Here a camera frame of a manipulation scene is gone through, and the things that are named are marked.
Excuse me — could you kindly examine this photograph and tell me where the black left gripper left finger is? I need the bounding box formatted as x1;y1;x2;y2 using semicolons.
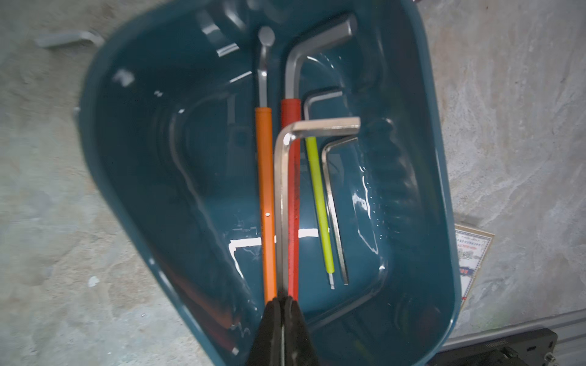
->
246;297;282;366

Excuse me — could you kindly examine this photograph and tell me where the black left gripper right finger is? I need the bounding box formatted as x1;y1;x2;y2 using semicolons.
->
282;297;320;366

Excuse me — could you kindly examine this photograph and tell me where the red sleeved hex key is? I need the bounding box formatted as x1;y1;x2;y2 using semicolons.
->
281;13;357;300

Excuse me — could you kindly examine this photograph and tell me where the small framed card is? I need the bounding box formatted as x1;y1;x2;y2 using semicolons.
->
456;224;494;307

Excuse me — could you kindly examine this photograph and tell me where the teal plastic storage tray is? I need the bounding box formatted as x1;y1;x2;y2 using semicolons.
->
78;1;461;365

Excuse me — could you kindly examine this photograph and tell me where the green sleeved hex key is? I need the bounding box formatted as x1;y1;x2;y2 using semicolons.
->
303;89;342;290

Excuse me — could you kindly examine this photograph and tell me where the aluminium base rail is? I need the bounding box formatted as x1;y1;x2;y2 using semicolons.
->
427;310;585;365

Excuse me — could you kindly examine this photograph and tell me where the blue sleeved hex key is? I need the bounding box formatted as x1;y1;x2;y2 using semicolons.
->
34;30;105;49

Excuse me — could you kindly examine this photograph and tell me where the orange sleeved hex key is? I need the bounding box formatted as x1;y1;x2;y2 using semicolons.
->
255;26;277;303

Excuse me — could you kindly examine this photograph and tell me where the large bare steel hex key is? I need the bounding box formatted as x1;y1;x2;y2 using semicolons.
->
274;117;361;297

